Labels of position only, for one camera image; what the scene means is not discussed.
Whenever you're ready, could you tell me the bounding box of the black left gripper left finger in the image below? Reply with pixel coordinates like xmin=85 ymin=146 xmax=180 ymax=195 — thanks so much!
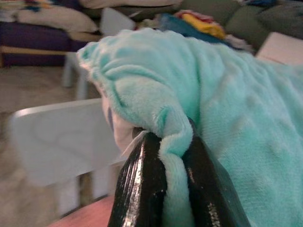
xmin=107 ymin=131 xmax=168 ymax=227

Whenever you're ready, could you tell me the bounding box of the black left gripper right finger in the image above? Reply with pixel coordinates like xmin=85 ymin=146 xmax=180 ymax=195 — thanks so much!
xmin=182 ymin=118 xmax=252 ymax=227

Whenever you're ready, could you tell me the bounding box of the teal fleece pillow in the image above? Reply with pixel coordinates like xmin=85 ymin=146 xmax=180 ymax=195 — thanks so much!
xmin=77 ymin=27 xmax=303 ymax=227

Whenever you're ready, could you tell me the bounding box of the green leather sofa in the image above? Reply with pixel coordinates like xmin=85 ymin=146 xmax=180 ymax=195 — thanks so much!
xmin=178 ymin=0 xmax=303 ymax=52

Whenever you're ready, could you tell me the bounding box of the purple sofa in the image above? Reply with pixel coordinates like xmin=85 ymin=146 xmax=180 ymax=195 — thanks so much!
xmin=0 ymin=20 xmax=103 ymax=69

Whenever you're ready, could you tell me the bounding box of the long cream pillow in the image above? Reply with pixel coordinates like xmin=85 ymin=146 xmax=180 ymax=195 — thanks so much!
xmin=79 ymin=0 xmax=184 ymax=10

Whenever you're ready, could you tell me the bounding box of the light blue child chair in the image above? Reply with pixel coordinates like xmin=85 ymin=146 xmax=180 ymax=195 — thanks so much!
xmin=8 ymin=98 xmax=130 ymax=217
xmin=62 ymin=7 xmax=137 ymax=101

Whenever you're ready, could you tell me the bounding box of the red and white clothes heap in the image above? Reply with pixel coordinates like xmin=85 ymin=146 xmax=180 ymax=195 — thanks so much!
xmin=139 ymin=9 xmax=255 ymax=52

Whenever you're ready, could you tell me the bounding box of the white storage box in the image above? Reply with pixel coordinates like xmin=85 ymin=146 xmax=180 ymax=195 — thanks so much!
xmin=255 ymin=31 xmax=303 ymax=66

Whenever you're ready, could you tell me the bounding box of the yellow cloth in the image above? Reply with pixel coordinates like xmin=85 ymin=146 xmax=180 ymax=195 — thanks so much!
xmin=181 ymin=13 xmax=227 ymax=40

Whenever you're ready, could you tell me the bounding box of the cream blanket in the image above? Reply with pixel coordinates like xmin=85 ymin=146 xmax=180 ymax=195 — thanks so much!
xmin=13 ymin=5 xmax=99 ymax=34

